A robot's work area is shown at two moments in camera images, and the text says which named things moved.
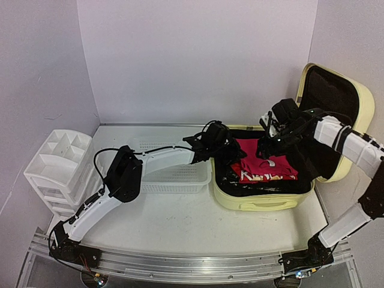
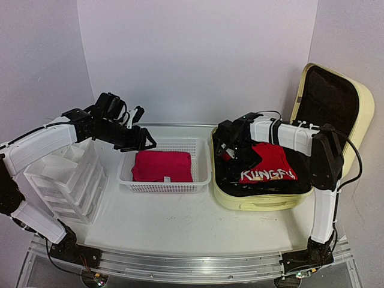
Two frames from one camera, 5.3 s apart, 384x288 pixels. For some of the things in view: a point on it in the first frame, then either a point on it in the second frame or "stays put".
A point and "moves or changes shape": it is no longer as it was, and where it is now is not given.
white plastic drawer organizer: (63, 171) stays put
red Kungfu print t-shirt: (264, 169) stays put
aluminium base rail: (187, 266) stays put
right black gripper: (267, 149) → (235, 170)
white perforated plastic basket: (167, 166) stays put
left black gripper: (236, 156) → (135, 143)
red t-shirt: (252, 161) moves or changes shape
